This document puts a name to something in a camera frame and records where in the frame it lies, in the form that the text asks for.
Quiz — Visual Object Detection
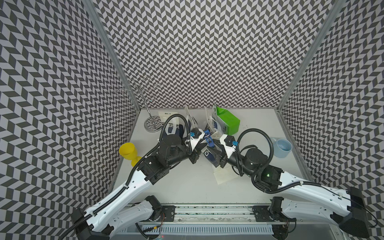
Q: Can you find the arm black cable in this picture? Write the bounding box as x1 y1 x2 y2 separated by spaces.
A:
233 128 331 194
58 113 191 240

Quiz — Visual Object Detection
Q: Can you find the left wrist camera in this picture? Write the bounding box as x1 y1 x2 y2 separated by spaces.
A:
190 128 205 151

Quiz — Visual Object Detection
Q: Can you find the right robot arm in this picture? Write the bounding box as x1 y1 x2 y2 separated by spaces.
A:
208 139 371 238

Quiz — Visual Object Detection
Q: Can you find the light blue mug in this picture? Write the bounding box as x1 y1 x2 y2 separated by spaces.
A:
271 138 293 158

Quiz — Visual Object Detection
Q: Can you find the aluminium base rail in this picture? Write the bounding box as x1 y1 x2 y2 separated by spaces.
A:
113 203 346 240

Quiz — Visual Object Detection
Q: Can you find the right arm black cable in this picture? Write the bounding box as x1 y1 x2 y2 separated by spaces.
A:
233 128 331 194

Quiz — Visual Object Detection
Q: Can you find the metal wire mug tree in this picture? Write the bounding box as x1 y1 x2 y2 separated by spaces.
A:
116 76 163 133

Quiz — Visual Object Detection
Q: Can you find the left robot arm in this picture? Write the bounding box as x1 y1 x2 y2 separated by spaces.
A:
59 133 207 240

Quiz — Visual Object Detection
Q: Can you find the green white bag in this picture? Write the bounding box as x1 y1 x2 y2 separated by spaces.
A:
213 105 241 136

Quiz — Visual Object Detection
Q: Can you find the yellow plastic cup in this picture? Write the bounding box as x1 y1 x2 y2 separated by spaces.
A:
119 143 142 167

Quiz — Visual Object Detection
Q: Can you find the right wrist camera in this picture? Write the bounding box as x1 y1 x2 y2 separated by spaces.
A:
219 134 238 159

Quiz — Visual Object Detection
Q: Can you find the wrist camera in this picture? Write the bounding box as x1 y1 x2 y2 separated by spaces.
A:
219 134 238 159
190 128 205 151

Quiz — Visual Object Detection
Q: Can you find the cream receipt pile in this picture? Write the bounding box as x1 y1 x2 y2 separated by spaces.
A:
213 164 239 185

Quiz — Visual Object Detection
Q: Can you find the blue black stapler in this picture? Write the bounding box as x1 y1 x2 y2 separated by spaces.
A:
204 130 215 148

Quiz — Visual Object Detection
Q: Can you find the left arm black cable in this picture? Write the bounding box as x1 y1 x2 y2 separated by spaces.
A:
58 113 191 240

